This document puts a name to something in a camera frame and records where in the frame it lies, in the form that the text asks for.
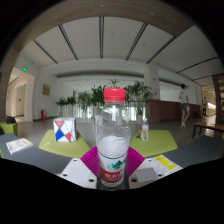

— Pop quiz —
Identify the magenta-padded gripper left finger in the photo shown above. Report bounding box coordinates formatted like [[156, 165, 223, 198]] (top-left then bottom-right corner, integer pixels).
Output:
[[59, 146, 101, 190]]

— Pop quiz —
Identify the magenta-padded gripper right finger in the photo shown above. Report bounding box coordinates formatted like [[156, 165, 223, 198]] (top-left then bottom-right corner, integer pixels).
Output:
[[126, 146, 165, 190]]

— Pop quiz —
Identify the clear red-capped water bottle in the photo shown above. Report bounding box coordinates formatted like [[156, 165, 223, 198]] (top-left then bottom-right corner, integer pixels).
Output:
[[94, 87, 132, 191]]

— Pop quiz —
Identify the small clear water bottle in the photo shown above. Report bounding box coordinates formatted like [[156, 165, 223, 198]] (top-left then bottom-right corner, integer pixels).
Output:
[[140, 117, 150, 142]]

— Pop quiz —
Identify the yellow-green table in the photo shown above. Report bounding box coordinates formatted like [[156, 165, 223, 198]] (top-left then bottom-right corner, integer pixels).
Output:
[[129, 129, 179, 158], [38, 129, 92, 159]]

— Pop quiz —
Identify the white and yellow booklet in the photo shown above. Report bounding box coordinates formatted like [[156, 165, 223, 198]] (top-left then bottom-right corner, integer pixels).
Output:
[[151, 154, 184, 178]]

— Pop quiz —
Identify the white red blue cube box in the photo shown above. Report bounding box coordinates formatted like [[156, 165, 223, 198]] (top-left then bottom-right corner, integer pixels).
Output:
[[52, 117, 78, 143]]

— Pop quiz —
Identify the white illustrated magazine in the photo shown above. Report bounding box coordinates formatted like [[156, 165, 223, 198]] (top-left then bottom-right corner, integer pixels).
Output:
[[5, 137, 34, 156]]

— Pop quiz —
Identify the row of potted plants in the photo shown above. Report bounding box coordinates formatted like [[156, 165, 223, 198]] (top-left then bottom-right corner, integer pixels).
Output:
[[55, 78, 154, 125]]

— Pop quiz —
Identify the wooden bench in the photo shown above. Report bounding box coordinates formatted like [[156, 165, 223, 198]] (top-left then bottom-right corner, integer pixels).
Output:
[[192, 121, 224, 139]]

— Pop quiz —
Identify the person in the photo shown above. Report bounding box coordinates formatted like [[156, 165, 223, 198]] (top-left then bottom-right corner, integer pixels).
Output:
[[178, 83, 191, 129], [201, 96, 209, 117]]

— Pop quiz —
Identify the black backpack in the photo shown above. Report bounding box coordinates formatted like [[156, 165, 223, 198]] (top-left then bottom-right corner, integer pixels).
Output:
[[5, 115, 17, 125]]

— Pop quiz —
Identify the yellowish wall picture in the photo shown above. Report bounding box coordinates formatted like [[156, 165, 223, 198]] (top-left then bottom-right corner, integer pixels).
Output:
[[41, 83, 52, 97]]

